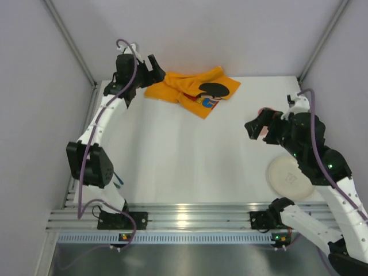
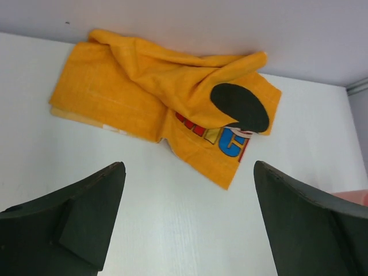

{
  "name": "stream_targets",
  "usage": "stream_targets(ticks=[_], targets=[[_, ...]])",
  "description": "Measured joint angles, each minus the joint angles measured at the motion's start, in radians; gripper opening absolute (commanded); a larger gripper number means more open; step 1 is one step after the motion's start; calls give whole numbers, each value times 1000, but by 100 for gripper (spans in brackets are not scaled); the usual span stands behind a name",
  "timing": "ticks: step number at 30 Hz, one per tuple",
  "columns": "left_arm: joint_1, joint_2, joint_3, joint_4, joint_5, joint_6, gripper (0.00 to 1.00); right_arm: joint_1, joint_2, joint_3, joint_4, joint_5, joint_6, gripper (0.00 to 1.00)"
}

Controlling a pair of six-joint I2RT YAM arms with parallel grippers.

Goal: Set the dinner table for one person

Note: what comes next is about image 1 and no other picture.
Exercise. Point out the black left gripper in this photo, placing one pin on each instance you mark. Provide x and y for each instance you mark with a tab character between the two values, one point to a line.
146	72

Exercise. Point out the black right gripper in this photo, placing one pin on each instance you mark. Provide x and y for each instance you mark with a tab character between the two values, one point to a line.
270	126

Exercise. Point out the pink plastic cup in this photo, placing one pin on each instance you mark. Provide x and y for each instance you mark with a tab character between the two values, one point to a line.
265	121

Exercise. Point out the orange Mickey Mouse placemat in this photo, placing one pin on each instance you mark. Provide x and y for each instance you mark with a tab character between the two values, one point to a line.
197	93

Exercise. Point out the white round plate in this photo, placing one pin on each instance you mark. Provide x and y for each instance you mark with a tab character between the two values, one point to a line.
286	179

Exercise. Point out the blue metallic spoon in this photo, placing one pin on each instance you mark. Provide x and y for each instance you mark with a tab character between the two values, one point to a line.
119	179

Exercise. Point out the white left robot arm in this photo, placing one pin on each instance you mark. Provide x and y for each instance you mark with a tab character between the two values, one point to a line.
89	163

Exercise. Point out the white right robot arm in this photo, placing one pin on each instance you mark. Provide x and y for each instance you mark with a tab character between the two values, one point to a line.
346	248

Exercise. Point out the right aluminium corner post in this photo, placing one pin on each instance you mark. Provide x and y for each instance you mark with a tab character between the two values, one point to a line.
323	39

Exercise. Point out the aluminium corner post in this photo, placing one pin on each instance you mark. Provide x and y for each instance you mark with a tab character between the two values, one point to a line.
323	39
54	14

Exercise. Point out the aluminium rail base frame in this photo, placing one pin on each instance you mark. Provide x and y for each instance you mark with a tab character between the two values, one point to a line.
166	217

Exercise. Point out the left aluminium corner post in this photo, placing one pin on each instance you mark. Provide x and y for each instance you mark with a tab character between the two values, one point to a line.
54	14

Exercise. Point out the white slotted cable duct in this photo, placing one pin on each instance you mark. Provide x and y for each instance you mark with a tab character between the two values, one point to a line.
166	238

